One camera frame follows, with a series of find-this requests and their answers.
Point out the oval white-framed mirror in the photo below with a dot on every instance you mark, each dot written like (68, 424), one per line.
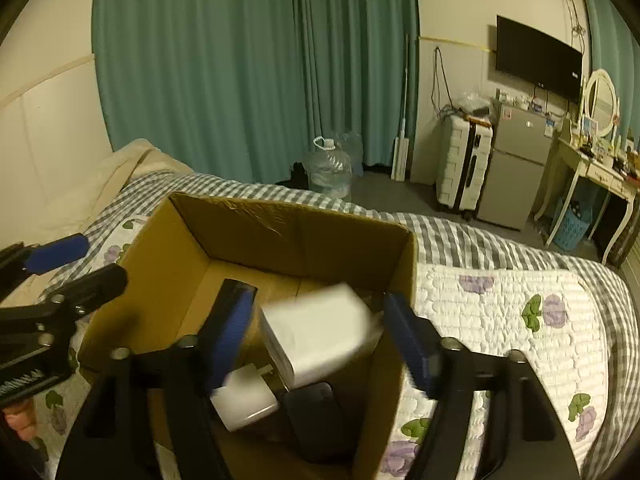
(599, 102)

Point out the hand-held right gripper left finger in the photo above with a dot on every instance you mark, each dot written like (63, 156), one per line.
(234, 334)

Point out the black flat case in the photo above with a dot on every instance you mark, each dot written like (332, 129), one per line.
(315, 422)

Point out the grey small fridge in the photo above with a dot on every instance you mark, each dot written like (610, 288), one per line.
(515, 170)

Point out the white flat mop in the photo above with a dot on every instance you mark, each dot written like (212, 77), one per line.
(401, 150)

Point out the cream blanket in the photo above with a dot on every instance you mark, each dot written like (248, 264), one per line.
(125, 165)

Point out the blue plastic basket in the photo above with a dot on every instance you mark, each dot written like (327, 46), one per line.
(571, 227)

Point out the narrow green curtain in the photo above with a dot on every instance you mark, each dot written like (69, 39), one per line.
(607, 35)

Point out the brown cardboard box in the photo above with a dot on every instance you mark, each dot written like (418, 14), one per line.
(280, 232)

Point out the white charger plug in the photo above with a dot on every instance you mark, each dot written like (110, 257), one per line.
(245, 405)

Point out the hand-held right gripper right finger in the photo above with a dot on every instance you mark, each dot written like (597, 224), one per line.
(411, 346)

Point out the clear plastic bag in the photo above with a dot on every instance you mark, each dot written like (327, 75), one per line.
(472, 104)

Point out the white suitcase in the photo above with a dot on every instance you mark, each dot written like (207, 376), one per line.
(462, 165)

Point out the floral checkered quilt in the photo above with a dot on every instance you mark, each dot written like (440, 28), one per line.
(505, 320)

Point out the white rectangular box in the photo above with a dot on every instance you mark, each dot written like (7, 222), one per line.
(320, 332)

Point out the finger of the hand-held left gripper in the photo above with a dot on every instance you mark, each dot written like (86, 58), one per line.
(56, 253)
(92, 284)

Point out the wide green curtain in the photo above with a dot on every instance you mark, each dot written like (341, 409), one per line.
(240, 70)

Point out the white dressing table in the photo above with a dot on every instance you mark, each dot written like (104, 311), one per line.
(600, 170)

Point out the black wall television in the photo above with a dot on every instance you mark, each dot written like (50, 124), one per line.
(537, 57)

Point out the person's left hand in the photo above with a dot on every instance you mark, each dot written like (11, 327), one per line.
(20, 422)

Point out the large clear water jug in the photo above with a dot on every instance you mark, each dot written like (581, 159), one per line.
(327, 170)

